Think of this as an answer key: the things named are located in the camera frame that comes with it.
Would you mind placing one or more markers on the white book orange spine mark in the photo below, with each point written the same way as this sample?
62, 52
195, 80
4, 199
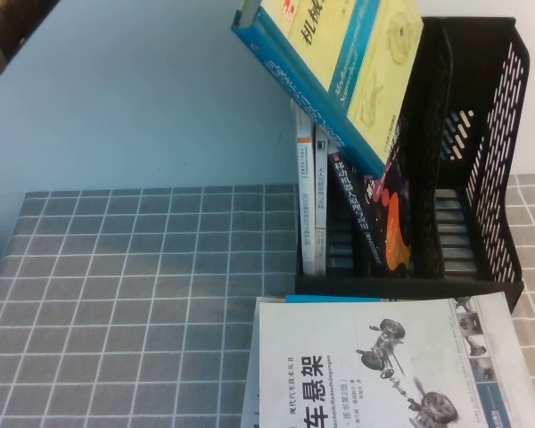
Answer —
307, 200

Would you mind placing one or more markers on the white car suspension book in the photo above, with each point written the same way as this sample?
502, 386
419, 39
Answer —
383, 379

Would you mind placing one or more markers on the black mobile robot book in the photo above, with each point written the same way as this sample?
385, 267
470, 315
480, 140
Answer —
383, 232

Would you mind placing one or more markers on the grey white thin book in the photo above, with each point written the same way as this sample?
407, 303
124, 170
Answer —
321, 200

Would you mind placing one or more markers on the grey checked tablecloth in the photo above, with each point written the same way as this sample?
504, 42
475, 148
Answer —
116, 290

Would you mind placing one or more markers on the yellow book blue spine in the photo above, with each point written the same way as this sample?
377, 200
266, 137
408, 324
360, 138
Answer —
339, 67

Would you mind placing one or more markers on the black plastic book stand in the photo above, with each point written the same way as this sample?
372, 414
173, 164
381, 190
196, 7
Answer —
472, 89

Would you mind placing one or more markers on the white book with black marks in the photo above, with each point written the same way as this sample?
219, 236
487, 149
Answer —
249, 410

